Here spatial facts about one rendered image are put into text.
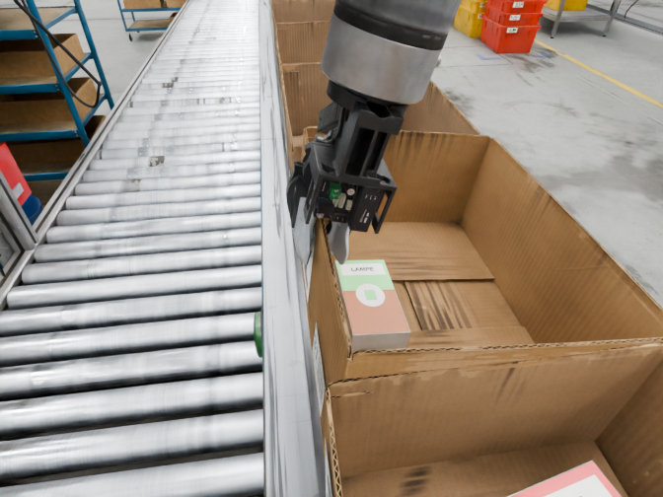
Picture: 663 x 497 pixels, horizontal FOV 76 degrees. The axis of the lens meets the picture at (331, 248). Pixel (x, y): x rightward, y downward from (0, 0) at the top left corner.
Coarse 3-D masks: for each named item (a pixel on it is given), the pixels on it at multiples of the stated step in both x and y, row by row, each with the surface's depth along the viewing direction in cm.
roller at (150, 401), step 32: (160, 384) 66; (192, 384) 65; (224, 384) 65; (256, 384) 65; (0, 416) 61; (32, 416) 62; (64, 416) 62; (96, 416) 63; (128, 416) 63; (160, 416) 64
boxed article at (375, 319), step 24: (336, 264) 57; (360, 264) 57; (384, 264) 58; (360, 288) 54; (384, 288) 54; (360, 312) 51; (384, 312) 51; (360, 336) 48; (384, 336) 49; (408, 336) 50
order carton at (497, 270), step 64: (448, 192) 70; (512, 192) 59; (320, 256) 42; (384, 256) 64; (448, 256) 66; (512, 256) 59; (576, 256) 47; (320, 320) 43; (448, 320) 56; (512, 320) 58; (576, 320) 47; (640, 320) 39
